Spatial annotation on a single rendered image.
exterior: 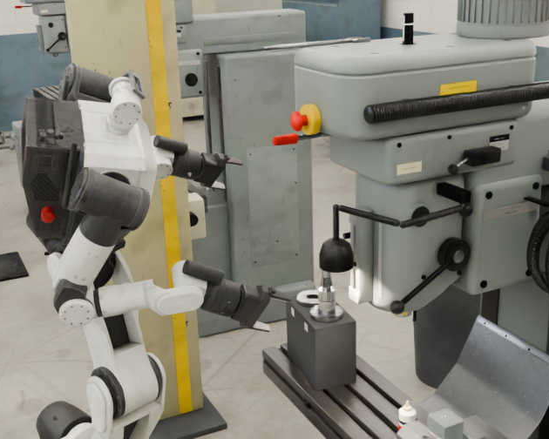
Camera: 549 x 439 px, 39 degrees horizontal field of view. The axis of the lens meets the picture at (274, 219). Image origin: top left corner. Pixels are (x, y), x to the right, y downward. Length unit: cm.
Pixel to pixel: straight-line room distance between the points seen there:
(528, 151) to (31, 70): 915
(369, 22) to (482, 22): 739
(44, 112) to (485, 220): 102
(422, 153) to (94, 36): 185
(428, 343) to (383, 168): 243
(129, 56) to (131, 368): 150
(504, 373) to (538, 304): 21
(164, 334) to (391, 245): 207
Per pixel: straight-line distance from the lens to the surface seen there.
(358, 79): 146
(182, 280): 185
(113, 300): 185
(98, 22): 316
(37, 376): 436
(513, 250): 181
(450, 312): 378
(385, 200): 163
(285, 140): 164
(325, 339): 207
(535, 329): 207
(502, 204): 174
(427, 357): 396
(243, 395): 395
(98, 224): 170
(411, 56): 152
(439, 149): 160
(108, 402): 208
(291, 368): 224
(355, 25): 901
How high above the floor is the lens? 208
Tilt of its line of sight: 19 degrees down
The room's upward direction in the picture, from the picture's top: 2 degrees counter-clockwise
